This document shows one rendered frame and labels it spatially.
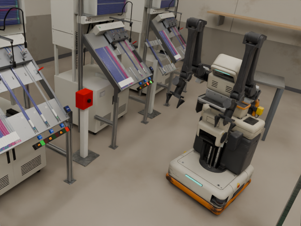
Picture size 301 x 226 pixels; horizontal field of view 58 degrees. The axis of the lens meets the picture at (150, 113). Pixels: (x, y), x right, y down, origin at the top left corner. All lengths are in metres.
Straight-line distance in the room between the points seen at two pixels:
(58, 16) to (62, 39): 0.24
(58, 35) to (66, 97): 0.73
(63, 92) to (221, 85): 2.01
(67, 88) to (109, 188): 1.34
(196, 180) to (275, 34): 4.23
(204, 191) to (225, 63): 1.15
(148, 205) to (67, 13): 2.08
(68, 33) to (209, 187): 2.12
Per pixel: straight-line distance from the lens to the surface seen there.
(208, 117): 2.29
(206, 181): 2.54
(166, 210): 2.58
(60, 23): 3.21
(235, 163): 2.65
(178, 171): 2.63
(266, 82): 3.75
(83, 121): 2.78
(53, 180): 2.82
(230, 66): 2.05
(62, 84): 3.42
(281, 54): 6.20
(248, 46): 1.77
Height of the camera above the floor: 1.88
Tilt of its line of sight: 28 degrees down
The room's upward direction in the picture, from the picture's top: 8 degrees clockwise
